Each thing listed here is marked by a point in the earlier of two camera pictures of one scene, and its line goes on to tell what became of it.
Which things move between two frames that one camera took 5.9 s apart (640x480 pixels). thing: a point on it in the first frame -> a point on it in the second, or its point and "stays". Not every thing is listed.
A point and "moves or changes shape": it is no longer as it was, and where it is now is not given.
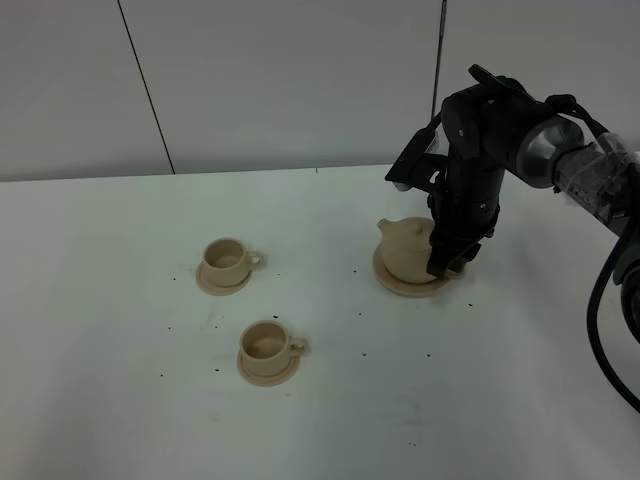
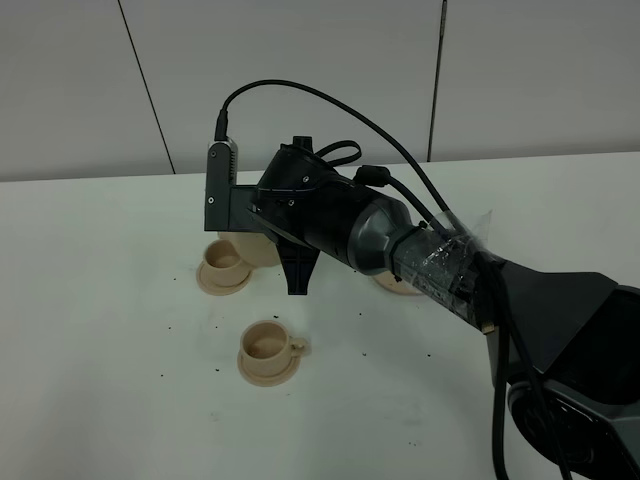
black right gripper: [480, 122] -> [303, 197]
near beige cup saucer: [269, 380] stays
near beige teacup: [267, 348] stays
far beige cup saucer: [219, 289] stays
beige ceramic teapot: [406, 247] moves or changes shape
